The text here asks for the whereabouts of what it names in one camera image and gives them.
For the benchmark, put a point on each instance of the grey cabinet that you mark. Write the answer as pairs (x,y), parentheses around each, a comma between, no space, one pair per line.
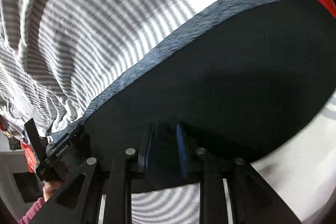
(11,165)

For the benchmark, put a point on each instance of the person's left hand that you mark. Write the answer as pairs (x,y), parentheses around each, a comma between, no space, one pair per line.
(51,190)

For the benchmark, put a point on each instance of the small red embroidered cushion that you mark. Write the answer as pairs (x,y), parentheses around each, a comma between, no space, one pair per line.
(29,157)

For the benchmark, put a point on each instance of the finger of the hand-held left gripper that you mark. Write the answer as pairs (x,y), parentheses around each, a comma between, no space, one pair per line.
(34,137)
(61,139)

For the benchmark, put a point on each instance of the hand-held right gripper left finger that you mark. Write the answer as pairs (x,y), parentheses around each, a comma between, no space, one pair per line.
(146,146)

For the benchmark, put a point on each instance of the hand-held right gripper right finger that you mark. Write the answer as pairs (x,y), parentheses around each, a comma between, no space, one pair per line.
(182,153)

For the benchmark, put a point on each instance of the grey white striped duvet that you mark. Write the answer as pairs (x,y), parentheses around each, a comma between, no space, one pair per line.
(78,29)

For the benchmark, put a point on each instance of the white bed sheet grey arches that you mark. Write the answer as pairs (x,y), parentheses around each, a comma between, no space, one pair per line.
(288,174)

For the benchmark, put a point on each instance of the black pants with blue waistband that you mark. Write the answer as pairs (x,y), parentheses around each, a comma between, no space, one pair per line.
(223,77)

